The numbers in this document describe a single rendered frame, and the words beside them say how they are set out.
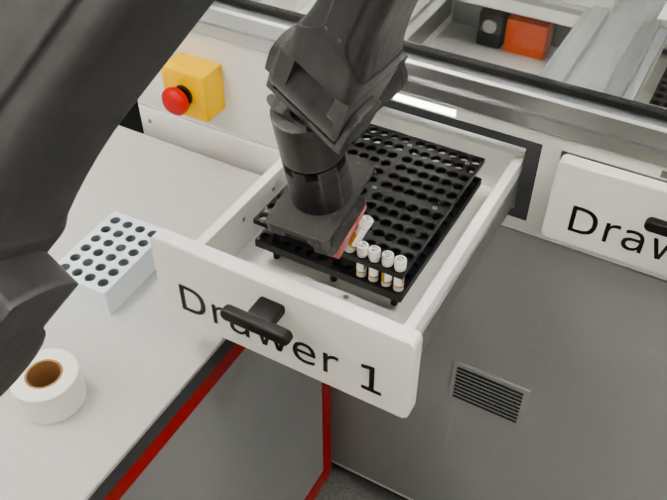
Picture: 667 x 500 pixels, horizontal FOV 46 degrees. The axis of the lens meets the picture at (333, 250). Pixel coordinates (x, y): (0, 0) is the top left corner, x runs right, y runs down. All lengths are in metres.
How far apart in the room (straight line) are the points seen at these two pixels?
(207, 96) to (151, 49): 0.83
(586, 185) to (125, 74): 0.72
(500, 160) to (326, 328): 0.36
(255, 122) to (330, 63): 0.59
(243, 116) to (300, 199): 0.44
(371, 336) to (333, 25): 0.30
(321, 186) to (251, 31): 0.40
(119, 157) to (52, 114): 0.96
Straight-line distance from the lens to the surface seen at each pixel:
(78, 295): 0.98
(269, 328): 0.72
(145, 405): 0.88
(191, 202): 1.10
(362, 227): 0.79
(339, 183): 0.69
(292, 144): 0.65
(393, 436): 1.45
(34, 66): 0.25
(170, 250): 0.80
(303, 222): 0.71
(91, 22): 0.24
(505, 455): 1.35
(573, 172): 0.92
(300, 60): 0.56
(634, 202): 0.92
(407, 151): 0.95
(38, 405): 0.86
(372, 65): 0.54
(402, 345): 0.70
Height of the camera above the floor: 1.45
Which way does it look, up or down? 43 degrees down
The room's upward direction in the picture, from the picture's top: straight up
